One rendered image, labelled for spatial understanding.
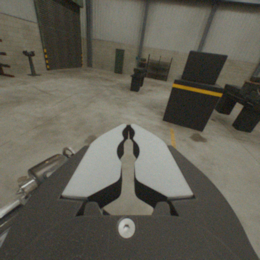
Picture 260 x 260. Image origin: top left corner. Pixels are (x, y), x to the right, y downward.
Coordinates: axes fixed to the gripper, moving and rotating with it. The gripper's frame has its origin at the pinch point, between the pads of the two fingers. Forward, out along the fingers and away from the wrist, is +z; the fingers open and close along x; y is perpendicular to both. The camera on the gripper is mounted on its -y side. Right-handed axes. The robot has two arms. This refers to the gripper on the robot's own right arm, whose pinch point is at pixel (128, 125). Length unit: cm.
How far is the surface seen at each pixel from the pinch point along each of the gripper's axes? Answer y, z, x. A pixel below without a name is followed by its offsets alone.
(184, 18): -247, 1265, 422
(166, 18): -254, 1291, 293
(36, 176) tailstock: 39, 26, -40
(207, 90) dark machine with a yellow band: 72, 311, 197
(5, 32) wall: -94, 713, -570
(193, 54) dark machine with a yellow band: -7, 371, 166
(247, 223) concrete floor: 180, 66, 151
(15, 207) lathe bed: 64, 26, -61
